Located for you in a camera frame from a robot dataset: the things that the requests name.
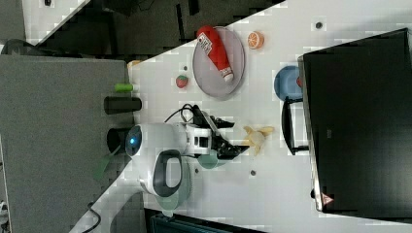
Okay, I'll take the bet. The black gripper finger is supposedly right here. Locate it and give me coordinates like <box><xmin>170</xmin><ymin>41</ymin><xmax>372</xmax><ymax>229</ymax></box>
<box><xmin>216</xmin><ymin>137</ymin><xmax>249</xmax><ymax>159</ymax></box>
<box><xmin>211</xmin><ymin>116</ymin><xmax>234</xmax><ymax>129</ymax></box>

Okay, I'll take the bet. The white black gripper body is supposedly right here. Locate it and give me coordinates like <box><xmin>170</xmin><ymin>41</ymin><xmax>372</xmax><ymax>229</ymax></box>
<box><xmin>184</xmin><ymin>111</ymin><xmax>221</xmax><ymax>156</ymax></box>

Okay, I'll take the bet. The peeled yellow toy banana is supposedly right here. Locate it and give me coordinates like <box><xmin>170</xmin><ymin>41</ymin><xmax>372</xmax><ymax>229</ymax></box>
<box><xmin>242</xmin><ymin>126</ymin><xmax>274</xmax><ymax>156</ymax></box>

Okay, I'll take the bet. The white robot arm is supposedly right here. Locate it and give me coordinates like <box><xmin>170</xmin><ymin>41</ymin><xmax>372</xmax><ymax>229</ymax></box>
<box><xmin>69</xmin><ymin>109</ymin><xmax>248</xmax><ymax>233</ymax></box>

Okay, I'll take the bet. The black silver toaster oven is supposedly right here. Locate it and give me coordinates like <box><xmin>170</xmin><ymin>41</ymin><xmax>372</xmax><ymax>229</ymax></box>
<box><xmin>282</xmin><ymin>28</ymin><xmax>412</xmax><ymax>222</ymax></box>

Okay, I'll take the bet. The green measuring cup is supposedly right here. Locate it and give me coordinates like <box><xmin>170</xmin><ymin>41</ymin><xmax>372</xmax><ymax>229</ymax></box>
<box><xmin>197</xmin><ymin>150</ymin><xmax>226</xmax><ymax>169</ymax></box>

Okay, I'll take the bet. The grey round plate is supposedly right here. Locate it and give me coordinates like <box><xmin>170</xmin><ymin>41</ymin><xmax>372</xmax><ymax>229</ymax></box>
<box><xmin>192</xmin><ymin>27</ymin><xmax>245</xmax><ymax>99</ymax></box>

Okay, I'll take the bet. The red strawberry toy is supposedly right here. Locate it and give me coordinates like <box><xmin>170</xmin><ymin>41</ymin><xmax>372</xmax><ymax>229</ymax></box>
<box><xmin>176</xmin><ymin>75</ymin><xmax>189</xmax><ymax>88</ymax></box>

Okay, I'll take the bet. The red ketchup bottle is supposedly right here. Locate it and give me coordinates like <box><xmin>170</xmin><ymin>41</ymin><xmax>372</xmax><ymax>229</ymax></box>
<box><xmin>196</xmin><ymin>25</ymin><xmax>234</xmax><ymax>83</ymax></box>

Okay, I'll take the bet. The small red toy in cup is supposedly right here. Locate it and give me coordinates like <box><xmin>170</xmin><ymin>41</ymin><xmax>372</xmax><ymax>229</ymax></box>
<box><xmin>296</xmin><ymin>77</ymin><xmax>303</xmax><ymax>87</ymax></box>

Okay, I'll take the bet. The orange slice toy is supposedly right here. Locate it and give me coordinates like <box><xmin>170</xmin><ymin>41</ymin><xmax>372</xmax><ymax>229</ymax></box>
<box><xmin>248</xmin><ymin>31</ymin><xmax>264</xmax><ymax>50</ymax></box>

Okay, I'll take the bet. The small black cup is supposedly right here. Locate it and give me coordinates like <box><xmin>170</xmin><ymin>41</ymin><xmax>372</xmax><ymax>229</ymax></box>
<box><xmin>104</xmin><ymin>96</ymin><xmax>142</xmax><ymax>115</ymax></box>

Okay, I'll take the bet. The green cylinder toy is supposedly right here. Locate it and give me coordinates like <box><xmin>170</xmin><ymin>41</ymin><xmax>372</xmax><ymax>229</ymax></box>
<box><xmin>115</xmin><ymin>83</ymin><xmax>134</xmax><ymax>92</ymax></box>

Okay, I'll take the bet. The green slotted spatula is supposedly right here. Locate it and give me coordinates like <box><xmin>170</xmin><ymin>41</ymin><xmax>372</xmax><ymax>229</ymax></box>
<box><xmin>93</xmin><ymin>147</ymin><xmax>120</xmax><ymax>181</ymax></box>

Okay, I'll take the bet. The black cable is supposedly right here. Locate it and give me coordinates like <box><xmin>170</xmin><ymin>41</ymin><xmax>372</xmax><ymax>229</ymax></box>
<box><xmin>163</xmin><ymin>103</ymin><xmax>196</xmax><ymax>124</ymax></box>

